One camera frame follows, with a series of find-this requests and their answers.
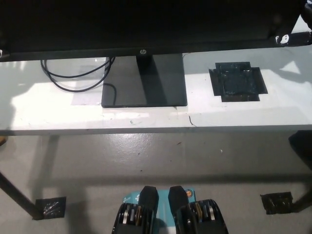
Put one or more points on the black tape patch on table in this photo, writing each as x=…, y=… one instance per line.
x=237, y=81

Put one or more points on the dark bulky object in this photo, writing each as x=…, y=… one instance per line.
x=302, y=146

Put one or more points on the black ribbed robot body block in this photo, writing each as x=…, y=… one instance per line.
x=200, y=214
x=134, y=214

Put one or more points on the black floor tape patch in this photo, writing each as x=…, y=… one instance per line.
x=276, y=202
x=51, y=207

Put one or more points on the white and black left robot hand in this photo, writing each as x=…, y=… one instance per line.
x=2, y=54

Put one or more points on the black HP monitor with stand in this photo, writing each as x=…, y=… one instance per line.
x=146, y=24

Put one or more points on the dark metal table leg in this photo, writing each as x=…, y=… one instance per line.
x=303, y=202
x=17, y=192

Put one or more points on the black ribbed right robot body block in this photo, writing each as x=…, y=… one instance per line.
x=200, y=214

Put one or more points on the brown round object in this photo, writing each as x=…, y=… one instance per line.
x=2, y=141

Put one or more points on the black ribbed left robot body block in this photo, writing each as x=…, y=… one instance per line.
x=134, y=214

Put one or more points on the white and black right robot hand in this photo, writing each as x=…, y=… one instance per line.
x=297, y=39

